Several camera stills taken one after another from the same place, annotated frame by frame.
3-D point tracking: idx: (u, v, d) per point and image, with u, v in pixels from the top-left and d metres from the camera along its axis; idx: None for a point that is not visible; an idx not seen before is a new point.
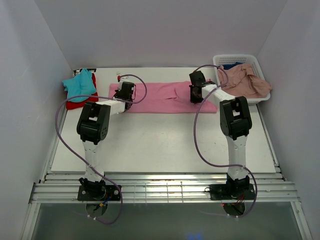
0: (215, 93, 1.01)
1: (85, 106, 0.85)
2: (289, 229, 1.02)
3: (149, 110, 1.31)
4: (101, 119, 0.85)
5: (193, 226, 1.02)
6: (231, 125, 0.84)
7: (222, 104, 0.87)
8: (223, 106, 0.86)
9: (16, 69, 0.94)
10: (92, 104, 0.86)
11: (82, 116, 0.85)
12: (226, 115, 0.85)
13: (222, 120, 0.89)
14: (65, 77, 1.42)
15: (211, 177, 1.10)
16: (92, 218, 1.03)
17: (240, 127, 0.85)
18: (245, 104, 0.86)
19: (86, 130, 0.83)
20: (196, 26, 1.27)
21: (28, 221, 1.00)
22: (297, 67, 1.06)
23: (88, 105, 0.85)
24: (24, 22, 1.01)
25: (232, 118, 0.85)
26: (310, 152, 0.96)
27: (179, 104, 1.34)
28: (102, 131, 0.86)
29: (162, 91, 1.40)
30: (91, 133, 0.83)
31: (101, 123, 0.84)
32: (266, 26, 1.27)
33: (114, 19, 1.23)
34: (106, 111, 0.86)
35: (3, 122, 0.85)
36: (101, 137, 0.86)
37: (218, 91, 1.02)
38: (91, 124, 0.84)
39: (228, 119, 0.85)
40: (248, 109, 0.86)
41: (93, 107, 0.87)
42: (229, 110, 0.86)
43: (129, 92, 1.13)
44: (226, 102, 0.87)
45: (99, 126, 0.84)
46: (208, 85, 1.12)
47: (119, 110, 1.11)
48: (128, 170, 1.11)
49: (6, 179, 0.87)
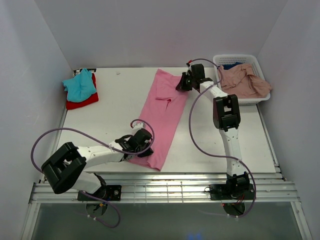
0: (212, 90, 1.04)
1: (63, 146, 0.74)
2: (289, 229, 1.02)
3: (172, 127, 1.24)
4: (67, 171, 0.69)
5: (193, 226, 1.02)
6: (222, 119, 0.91)
7: (216, 100, 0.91)
8: (216, 103, 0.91)
9: (16, 70, 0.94)
10: (69, 148, 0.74)
11: (54, 157, 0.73)
12: (218, 111, 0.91)
13: (214, 114, 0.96)
14: (65, 77, 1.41)
15: (212, 176, 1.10)
16: (92, 218, 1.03)
17: (229, 122, 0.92)
18: (236, 102, 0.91)
19: (48, 174, 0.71)
20: (196, 26, 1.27)
21: (28, 221, 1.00)
22: (297, 68, 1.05)
23: (66, 148, 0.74)
24: (25, 22, 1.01)
25: (223, 113, 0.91)
26: (310, 152, 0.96)
27: (178, 102, 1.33)
28: (63, 186, 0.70)
29: (154, 108, 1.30)
30: (52, 180, 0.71)
31: (62, 177, 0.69)
32: (266, 26, 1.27)
33: (114, 19, 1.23)
34: (75, 166, 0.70)
35: (3, 122, 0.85)
36: (58, 191, 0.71)
37: (214, 88, 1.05)
38: (57, 171, 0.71)
39: (219, 114, 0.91)
40: (238, 105, 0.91)
41: (72, 150, 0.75)
42: (221, 106, 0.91)
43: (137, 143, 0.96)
44: (219, 99, 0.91)
45: (60, 178, 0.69)
46: (207, 82, 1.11)
47: (111, 158, 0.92)
48: (128, 170, 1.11)
49: (6, 179, 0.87)
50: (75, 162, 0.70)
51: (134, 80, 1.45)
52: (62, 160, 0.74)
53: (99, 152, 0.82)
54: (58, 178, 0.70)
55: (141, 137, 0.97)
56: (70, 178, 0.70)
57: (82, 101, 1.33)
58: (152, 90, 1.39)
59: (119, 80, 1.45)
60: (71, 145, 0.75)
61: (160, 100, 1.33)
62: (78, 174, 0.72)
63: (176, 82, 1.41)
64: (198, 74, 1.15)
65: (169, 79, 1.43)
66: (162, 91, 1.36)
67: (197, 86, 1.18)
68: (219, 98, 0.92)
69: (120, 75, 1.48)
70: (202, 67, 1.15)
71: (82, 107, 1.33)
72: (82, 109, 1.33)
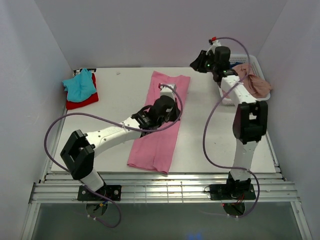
0: (236, 90, 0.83)
1: (72, 134, 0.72)
2: (288, 229, 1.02)
3: (174, 127, 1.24)
4: (79, 160, 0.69)
5: (193, 226, 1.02)
6: (244, 130, 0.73)
7: (241, 106, 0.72)
8: (241, 110, 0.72)
9: (16, 70, 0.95)
10: (78, 135, 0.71)
11: (67, 146, 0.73)
12: (242, 119, 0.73)
13: (235, 122, 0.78)
14: (65, 77, 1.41)
15: (212, 176, 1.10)
16: (92, 218, 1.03)
17: (251, 135, 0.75)
18: (265, 111, 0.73)
19: (66, 161, 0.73)
20: (196, 26, 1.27)
21: (28, 221, 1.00)
22: (297, 68, 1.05)
23: (75, 136, 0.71)
24: (25, 22, 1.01)
25: (246, 123, 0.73)
26: (311, 152, 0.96)
27: (177, 102, 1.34)
28: (81, 172, 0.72)
29: None
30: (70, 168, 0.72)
31: (77, 165, 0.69)
32: (266, 26, 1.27)
33: (114, 19, 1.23)
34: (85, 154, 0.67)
35: (2, 122, 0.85)
36: (77, 176, 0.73)
37: (240, 87, 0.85)
38: (72, 159, 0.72)
39: (242, 123, 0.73)
40: (266, 116, 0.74)
41: (82, 138, 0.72)
42: (246, 114, 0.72)
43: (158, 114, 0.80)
44: (244, 105, 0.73)
45: (75, 166, 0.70)
46: (231, 76, 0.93)
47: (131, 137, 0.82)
48: (128, 170, 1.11)
49: (6, 179, 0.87)
50: (84, 150, 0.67)
51: (134, 80, 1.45)
52: (75, 148, 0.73)
53: (111, 135, 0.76)
54: (73, 166, 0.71)
55: (160, 108, 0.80)
56: (84, 165, 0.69)
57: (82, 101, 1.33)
58: (150, 92, 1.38)
59: (119, 80, 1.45)
60: (80, 133, 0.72)
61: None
62: (91, 161, 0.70)
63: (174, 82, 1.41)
64: (222, 63, 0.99)
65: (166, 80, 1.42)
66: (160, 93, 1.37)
67: (218, 78, 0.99)
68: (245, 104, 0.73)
69: (120, 75, 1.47)
70: (227, 56, 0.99)
71: (82, 107, 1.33)
72: (82, 109, 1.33)
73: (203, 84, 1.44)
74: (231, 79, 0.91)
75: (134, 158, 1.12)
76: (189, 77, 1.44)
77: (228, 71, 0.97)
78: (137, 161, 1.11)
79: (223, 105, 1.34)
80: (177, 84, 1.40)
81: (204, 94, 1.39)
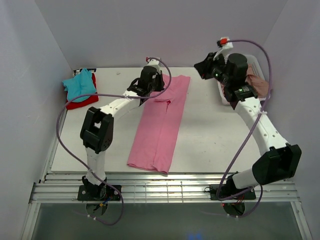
0: (261, 127, 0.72)
1: (87, 112, 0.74)
2: (289, 229, 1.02)
3: (174, 127, 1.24)
4: (103, 131, 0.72)
5: (193, 226, 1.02)
6: (269, 178, 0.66)
7: (269, 155, 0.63)
8: (270, 160, 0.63)
9: (16, 69, 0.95)
10: (94, 111, 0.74)
11: (84, 124, 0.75)
12: (269, 169, 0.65)
13: (259, 166, 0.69)
14: (65, 77, 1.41)
15: (212, 177, 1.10)
16: (92, 218, 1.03)
17: (277, 178, 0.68)
18: (297, 158, 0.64)
19: (87, 139, 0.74)
20: (196, 26, 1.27)
21: (28, 221, 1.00)
22: (297, 68, 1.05)
23: (91, 112, 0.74)
24: (25, 22, 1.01)
25: (274, 172, 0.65)
26: (310, 152, 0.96)
27: (177, 102, 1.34)
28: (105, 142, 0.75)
29: (154, 111, 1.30)
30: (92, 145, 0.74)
31: (102, 135, 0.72)
32: (266, 26, 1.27)
33: (114, 19, 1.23)
34: (108, 122, 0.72)
35: (2, 122, 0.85)
36: (101, 148, 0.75)
37: (264, 121, 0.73)
38: (94, 134, 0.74)
39: (269, 173, 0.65)
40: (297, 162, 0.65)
41: (97, 113, 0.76)
42: (275, 164, 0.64)
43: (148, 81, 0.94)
44: (274, 155, 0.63)
45: (100, 138, 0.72)
46: (249, 98, 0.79)
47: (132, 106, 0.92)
48: (129, 170, 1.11)
49: (6, 179, 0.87)
50: (105, 120, 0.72)
51: (134, 80, 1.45)
52: (92, 124, 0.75)
53: (119, 104, 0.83)
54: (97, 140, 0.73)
55: (148, 76, 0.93)
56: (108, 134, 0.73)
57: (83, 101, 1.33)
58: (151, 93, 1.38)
59: (119, 80, 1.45)
60: (94, 108, 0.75)
61: (159, 103, 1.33)
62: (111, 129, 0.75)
63: (174, 82, 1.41)
64: (237, 78, 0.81)
65: (166, 80, 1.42)
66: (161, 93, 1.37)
67: (232, 98, 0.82)
68: (275, 153, 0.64)
69: (120, 75, 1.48)
70: (245, 70, 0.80)
71: (82, 107, 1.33)
72: (81, 109, 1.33)
73: (203, 84, 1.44)
74: (250, 103, 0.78)
75: (134, 158, 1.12)
76: (189, 77, 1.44)
77: (244, 89, 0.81)
78: (137, 161, 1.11)
79: (223, 105, 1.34)
80: (177, 84, 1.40)
81: (204, 94, 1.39)
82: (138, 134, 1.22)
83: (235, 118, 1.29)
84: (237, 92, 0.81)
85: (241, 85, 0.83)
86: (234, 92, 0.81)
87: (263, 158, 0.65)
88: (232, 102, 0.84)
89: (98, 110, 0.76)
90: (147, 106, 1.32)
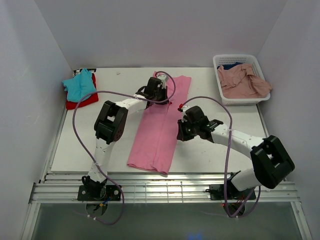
0: (236, 138, 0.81)
1: (104, 105, 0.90)
2: (289, 229, 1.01)
3: (174, 128, 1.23)
4: (118, 121, 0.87)
5: (193, 226, 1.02)
6: (273, 175, 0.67)
7: (255, 153, 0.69)
8: (257, 156, 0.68)
9: (16, 70, 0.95)
10: (110, 104, 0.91)
11: (101, 115, 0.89)
12: (265, 166, 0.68)
13: (257, 173, 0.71)
14: (65, 77, 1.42)
15: (212, 177, 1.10)
16: (92, 218, 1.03)
17: (282, 174, 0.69)
18: (280, 145, 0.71)
19: (102, 128, 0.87)
20: (196, 26, 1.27)
21: (28, 221, 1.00)
22: (297, 68, 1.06)
23: (107, 105, 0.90)
24: (25, 22, 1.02)
25: (272, 167, 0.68)
26: (310, 152, 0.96)
27: (178, 103, 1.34)
28: (117, 132, 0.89)
29: (155, 112, 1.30)
30: (106, 133, 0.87)
31: (116, 125, 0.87)
32: (266, 26, 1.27)
33: (114, 19, 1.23)
34: (121, 113, 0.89)
35: (3, 122, 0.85)
36: (114, 138, 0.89)
37: (235, 133, 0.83)
38: (108, 124, 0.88)
39: (268, 170, 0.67)
40: (283, 149, 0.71)
41: (112, 107, 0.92)
42: (266, 158, 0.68)
43: (154, 89, 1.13)
44: (259, 150, 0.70)
45: (114, 127, 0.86)
46: (217, 127, 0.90)
47: (139, 107, 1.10)
48: (129, 170, 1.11)
49: (6, 179, 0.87)
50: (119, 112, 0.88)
51: (134, 80, 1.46)
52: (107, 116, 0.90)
53: (131, 102, 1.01)
54: (111, 129, 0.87)
55: (154, 84, 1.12)
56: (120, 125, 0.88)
57: (84, 102, 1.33)
58: None
59: (119, 80, 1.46)
60: (110, 102, 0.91)
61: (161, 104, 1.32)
62: (124, 121, 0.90)
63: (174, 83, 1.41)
64: (201, 120, 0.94)
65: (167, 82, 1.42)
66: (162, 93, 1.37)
67: (207, 134, 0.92)
68: (257, 149, 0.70)
69: (120, 75, 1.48)
70: (201, 111, 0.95)
71: (82, 107, 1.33)
72: (81, 109, 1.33)
73: (202, 84, 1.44)
74: (220, 129, 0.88)
75: (134, 158, 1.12)
76: (190, 78, 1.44)
77: (211, 124, 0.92)
78: (137, 161, 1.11)
79: (223, 105, 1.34)
80: (178, 85, 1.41)
81: (204, 94, 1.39)
82: (139, 135, 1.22)
83: (235, 118, 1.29)
84: (207, 129, 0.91)
85: (207, 122, 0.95)
86: (206, 129, 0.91)
87: (254, 162, 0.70)
88: (210, 139, 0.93)
89: (114, 104, 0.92)
90: (149, 108, 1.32)
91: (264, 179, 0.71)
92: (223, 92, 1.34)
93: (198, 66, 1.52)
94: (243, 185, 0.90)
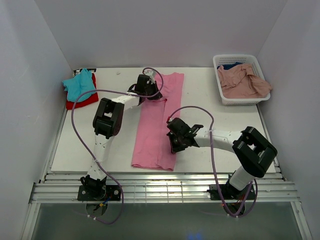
0: (217, 138, 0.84)
1: (101, 102, 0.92)
2: (288, 229, 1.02)
3: None
4: (115, 117, 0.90)
5: (193, 226, 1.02)
6: (259, 165, 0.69)
7: (238, 148, 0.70)
8: (240, 150, 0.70)
9: (16, 69, 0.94)
10: (107, 100, 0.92)
11: (99, 112, 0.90)
12: (250, 158, 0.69)
13: (243, 166, 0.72)
14: (65, 77, 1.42)
15: (212, 177, 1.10)
16: (92, 218, 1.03)
17: (268, 160, 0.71)
18: (257, 133, 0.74)
19: (101, 124, 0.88)
20: (196, 26, 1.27)
21: (28, 221, 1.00)
22: (297, 68, 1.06)
23: (104, 102, 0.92)
24: (25, 22, 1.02)
25: (256, 157, 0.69)
26: (310, 152, 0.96)
27: (174, 99, 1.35)
28: (116, 127, 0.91)
29: (152, 110, 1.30)
30: (105, 129, 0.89)
31: (115, 120, 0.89)
32: (266, 26, 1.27)
33: (114, 20, 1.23)
34: (119, 109, 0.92)
35: (3, 122, 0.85)
36: (113, 133, 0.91)
37: (216, 133, 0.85)
38: (106, 120, 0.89)
39: (253, 160, 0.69)
40: (262, 137, 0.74)
41: (108, 104, 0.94)
42: (249, 150, 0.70)
43: (144, 85, 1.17)
44: (240, 143, 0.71)
45: (112, 122, 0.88)
46: (199, 130, 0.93)
47: (133, 104, 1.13)
48: (125, 169, 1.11)
49: (6, 179, 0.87)
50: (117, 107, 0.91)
51: (134, 79, 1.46)
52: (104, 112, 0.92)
53: (126, 98, 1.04)
54: (110, 124, 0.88)
55: (143, 81, 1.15)
56: (118, 120, 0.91)
57: (84, 101, 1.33)
58: None
59: (119, 80, 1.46)
60: (106, 99, 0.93)
61: (156, 101, 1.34)
62: (120, 116, 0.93)
63: (168, 81, 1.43)
64: (182, 129, 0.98)
65: (160, 79, 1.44)
66: None
67: (191, 140, 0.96)
68: (238, 142, 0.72)
69: (120, 75, 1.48)
70: (181, 121, 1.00)
71: (82, 107, 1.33)
72: (81, 109, 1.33)
73: (203, 84, 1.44)
74: (202, 132, 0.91)
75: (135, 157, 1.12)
76: (183, 74, 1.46)
77: (192, 129, 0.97)
78: (141, 161, 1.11)
79: (223, 105, 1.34)
80: (172, 82, 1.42)
81: (204, 94, 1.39)
82: (139, 134, 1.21)
83: (235, 118, 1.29)
84: (189, 135, 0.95)
85: (189, 128, 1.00)
86: (189, 136, 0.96)
87: (239, 156, 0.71)
88: (196, 145, 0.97)
89: (110, 100, 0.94)
90: (145, 103, 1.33)
91: (251, 170, 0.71)
92: (223, 92, 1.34)
93: (198, 66, 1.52)
94: (242, 184, 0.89)
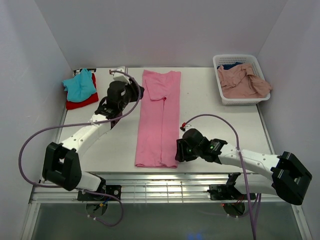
0: (249, 161, 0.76)
1: (47, 150, 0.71)
2: (288, 229, 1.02)
3: (175, 124, 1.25)
4: (66, 169, 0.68)
5: (193, 226, 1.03)
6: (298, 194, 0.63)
7: (277, 177, 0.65)
8: (281, 179, 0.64)
9: (16, 70, 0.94)
10: (55, 148, 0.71)
11: (47, 164, 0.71)
12: (290, 187, 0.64)
13: (280, 192, 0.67)
14: (65, 77, 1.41)
15: (212, 177, 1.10)
16: (92, 218, 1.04)
17: (305, 188, 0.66)
18: (296, 159, 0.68)
19: (53, 179, 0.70)
20: (196, 26, 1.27)
21: (28, 221, 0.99)
22: (297, 68, 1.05)
23: (51, 150, 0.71)
24: (25, 22, 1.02)
25: (296, 186, 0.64)
26: (310, 153, 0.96)
27: (172, 98, 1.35)
28: (73, 179, 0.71)
29: (151, 110, 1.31)
30: (59, 184, 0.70)
31: (68, 173, 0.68)
32: (266, 26, 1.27)
33: (114, 19, 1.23)
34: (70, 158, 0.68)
35: (3, 122, 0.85)
36: (71, 186, 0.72)
37: (246, 154, 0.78)
38: (58, 173, 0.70)
39: (293, 189, 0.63)
40: (300, 162, 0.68)
41: (58, 149, 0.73)
42: (289, 178, 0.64)
43: (116, 102, 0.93)
44: (281, 172, 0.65)
45: (65, 177, 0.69)
46: (223, 148, 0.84)
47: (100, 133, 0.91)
48: (125, 169, 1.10)
49: (6, 179, 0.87)
50: (66, 155, 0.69)
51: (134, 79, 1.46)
52: (56, 162, 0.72)
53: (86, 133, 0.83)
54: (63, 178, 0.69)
55: (116, 96, 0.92)
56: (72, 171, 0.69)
57: (82, 101, 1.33)
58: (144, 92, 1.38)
59: None
60: (54, 145, 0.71)
61: (156, 101, 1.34)
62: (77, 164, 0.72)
63: (165, 79, 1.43)
64: (202, 143, 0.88)
65: (157, 78, 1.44)
66: (154, 91, 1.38)
67: (212, 157, 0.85)
68: (278, 170, 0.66)
69: None
70: (199, 133, 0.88)
71: (83, 107, 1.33)
72: (81, 109, 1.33)
73: (203, 84, 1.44)
74: (227, 150, 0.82)
75: (139, 157, 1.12)
76: (180, 72, 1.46)
77: (213, 145, 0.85)
78: (145, 161, 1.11)
79: (223, 105, 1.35)
80: (169, 81, 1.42)
81: (204, 94, 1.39)
82: (141, 135, 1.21)
83: (235, 118, 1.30)
84: (212, 152, 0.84)
85: (210, 143, 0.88)
86: (210, 153, 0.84)
87: (277, 184, 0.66)
88: (218, 161, 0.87)
89: (61, 145, 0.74)
90: (143, 103, 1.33)
91: (288, 198, 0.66)
92: (223, 92, 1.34)
93: (198, 66, 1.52)
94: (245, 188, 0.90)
